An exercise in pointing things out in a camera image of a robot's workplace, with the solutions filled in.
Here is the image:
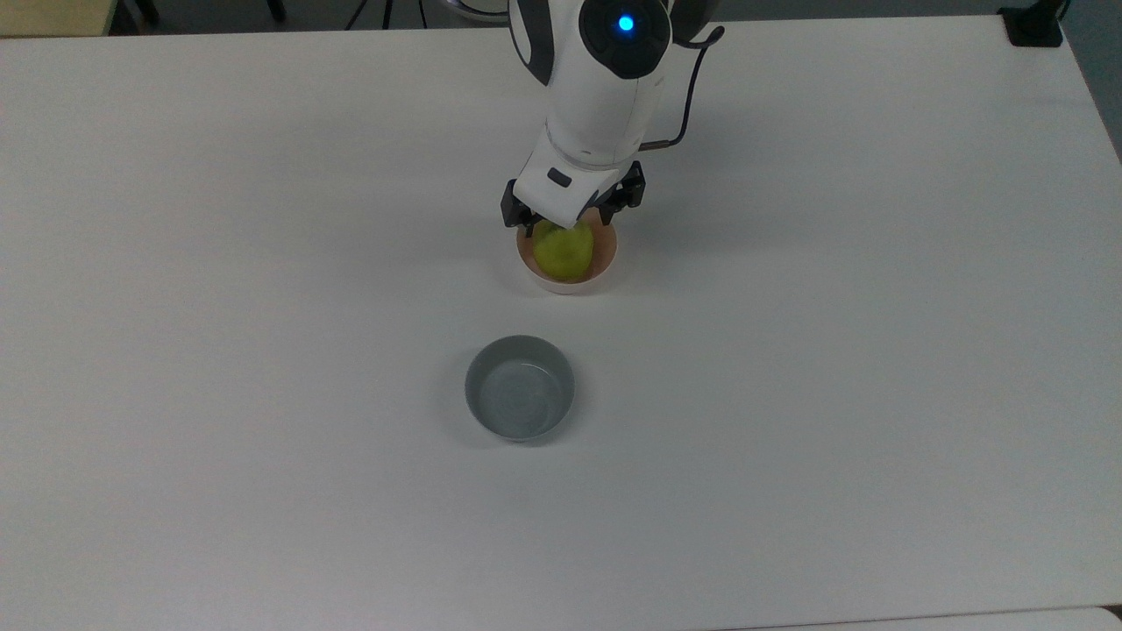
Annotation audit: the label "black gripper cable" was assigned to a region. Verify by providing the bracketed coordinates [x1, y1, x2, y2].
[643, 25, 727, 152]

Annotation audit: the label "grey plastic bowl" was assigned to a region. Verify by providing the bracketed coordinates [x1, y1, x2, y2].
[464, 334, 577, 443]

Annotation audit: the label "black tripod legs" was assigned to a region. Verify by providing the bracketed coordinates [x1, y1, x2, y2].
[344, 0, 432, 31]

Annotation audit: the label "black table clamp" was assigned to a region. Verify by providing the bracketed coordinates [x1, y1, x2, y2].
[998, 0, 1072, 48]

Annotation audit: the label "Franka gripper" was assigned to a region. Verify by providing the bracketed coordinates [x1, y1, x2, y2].
[501, 145, 648, 233]

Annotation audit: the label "pink plastic bowl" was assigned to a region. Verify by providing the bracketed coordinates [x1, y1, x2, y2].
[515, 207, 620, 295]

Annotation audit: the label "beige wooden board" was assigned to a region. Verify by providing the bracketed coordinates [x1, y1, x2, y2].
[0, 0, 118, 38]

